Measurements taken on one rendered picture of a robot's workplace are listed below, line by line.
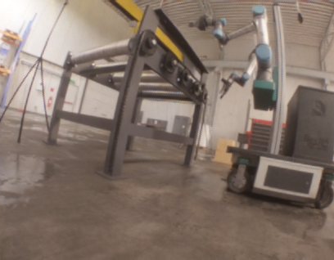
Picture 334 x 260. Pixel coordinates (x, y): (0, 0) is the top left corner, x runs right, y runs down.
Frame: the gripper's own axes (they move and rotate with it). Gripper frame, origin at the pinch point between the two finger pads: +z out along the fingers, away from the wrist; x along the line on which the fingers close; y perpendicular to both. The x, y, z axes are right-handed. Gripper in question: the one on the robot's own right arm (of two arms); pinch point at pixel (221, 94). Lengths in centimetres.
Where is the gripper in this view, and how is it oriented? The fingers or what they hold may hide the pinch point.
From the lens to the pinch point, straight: 185.9
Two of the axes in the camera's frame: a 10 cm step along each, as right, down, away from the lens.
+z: -5.9, 8.1, 0.1
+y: 7.4, 5.4, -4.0
